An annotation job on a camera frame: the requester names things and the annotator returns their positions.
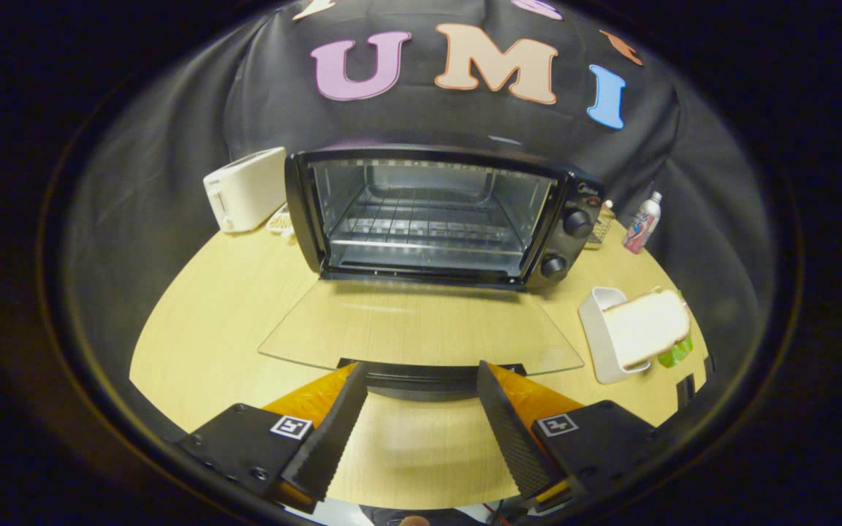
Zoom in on black toaster oven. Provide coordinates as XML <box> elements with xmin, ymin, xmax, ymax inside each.
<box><xmin>259</xmin><ymin>146</ymin><xmax>607</xmax><ymax>402</ymax></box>

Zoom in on small wire basket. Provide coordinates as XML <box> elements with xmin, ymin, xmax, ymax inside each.
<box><xmin>586</xmin><ymin>200</ymin><xmax>616</xmax><ymax>251</ymax></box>

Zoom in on person's dark clothing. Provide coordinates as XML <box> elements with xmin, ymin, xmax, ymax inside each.
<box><xmin>359</xmin><ymin>504</ymin><xmax>498</xmax><ymax>526</ymax></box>

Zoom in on small cream-coloured rack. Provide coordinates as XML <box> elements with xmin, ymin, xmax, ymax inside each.
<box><xmin>267</xmin><ymin>204</ymin><xmax>297</xmax><ymax>238</ymax></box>

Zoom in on sandwich with green lettuce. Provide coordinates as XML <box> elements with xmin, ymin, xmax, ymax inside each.
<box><xmin>602</xmin><ymin>287</ymin><xmax>694</xmax><ymax>370</ymax></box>

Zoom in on white rectangular plastic container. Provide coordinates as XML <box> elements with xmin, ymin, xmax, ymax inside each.
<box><xmin>578</xmin><ymin>286</ymin><xmax>652</xmax><ymax>385</ymax></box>

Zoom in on pink and white bottle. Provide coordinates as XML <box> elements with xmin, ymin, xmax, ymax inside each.
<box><xmin>623</xmin><ymin>191</ymin><xmax>663</xmax><ymax>255</ymax></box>

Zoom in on white pop-up toaster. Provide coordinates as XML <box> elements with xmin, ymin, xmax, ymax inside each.
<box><xmin>203</xmin><ymin>147</ymin><xmax>288</xmax><ymax>234</ymax></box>

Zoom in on black backdrop cloth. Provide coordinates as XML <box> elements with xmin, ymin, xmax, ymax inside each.
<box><xmin>63</xmin><ymin>0</ymin><xmax>776</xmax><ymax>439</ymax></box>

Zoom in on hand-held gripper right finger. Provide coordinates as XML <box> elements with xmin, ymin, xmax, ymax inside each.
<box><xmin>477</xmin><ymin>361</ymin><xmax>661</xmax><ymax>511</ymax></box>

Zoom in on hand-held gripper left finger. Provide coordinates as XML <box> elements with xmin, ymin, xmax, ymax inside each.
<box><xmin>176</xmin><ymin>362</ymin><xmax>369</xmax><ymax>514</ymax></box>

